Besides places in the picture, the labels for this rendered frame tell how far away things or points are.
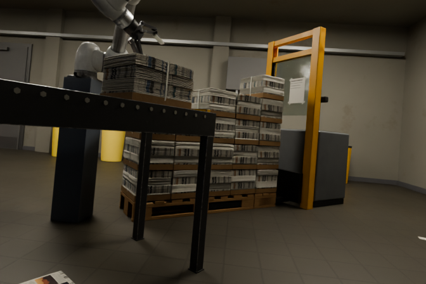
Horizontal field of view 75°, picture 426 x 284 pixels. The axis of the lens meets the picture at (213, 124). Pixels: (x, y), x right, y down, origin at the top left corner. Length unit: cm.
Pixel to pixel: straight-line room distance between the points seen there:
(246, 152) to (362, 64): 381
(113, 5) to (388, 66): 538
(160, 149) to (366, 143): 439
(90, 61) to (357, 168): 488
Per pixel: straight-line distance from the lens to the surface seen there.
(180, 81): 146
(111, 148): 529
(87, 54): 220
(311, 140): 295
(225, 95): 244
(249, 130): 261
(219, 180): 245
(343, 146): 345
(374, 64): 603
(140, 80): 132
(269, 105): 276
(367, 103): 587
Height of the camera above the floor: 71
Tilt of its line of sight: 1 degrees up
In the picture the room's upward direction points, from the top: 5 degrees clockwise
